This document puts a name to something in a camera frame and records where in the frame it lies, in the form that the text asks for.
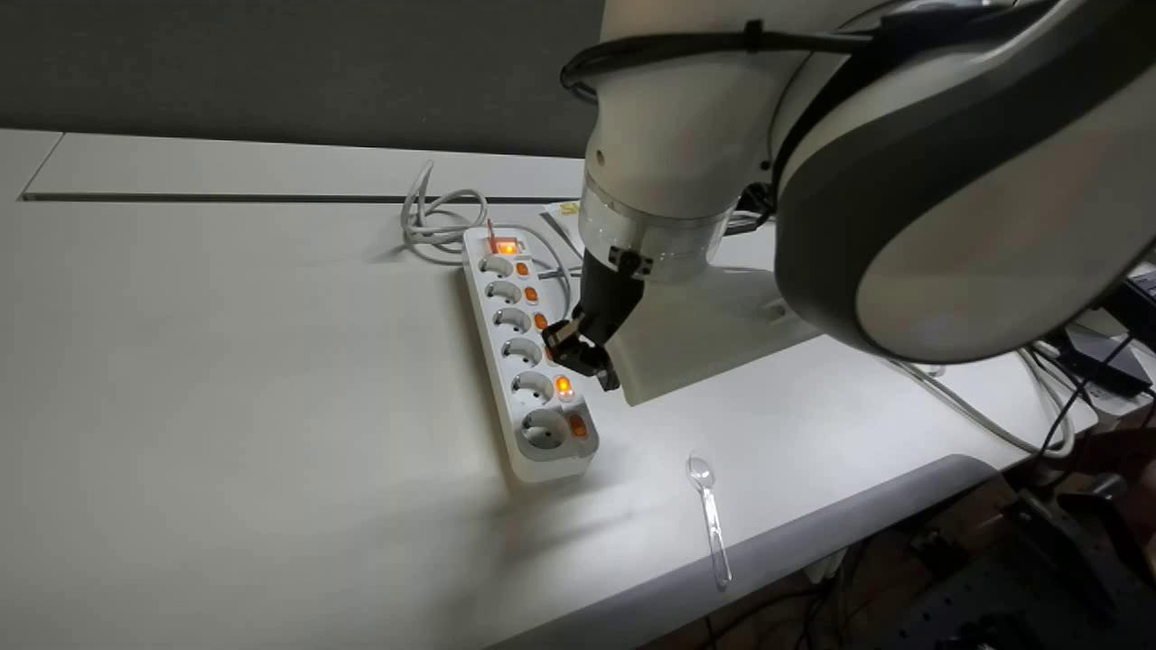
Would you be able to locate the white power strip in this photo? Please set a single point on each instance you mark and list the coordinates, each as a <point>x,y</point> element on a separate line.
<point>546,409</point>

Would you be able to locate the clear plastic spoon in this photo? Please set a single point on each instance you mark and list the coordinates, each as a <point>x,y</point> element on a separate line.
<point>702,483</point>

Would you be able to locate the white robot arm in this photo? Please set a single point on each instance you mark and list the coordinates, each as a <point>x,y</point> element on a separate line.
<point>916,178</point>

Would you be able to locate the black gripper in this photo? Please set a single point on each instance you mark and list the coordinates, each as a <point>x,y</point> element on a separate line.
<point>610,296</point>

